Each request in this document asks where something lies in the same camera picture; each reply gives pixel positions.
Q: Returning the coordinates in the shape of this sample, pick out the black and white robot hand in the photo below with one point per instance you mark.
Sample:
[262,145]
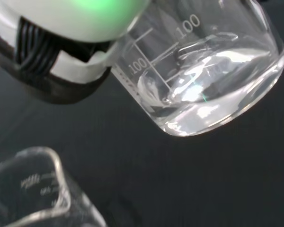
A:
[68,21]

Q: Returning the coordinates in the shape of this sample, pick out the tall clear glass beaker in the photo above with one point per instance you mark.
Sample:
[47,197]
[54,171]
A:
[47,203]

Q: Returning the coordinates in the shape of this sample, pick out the black bench cloth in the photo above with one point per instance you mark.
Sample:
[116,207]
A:
[170,179]

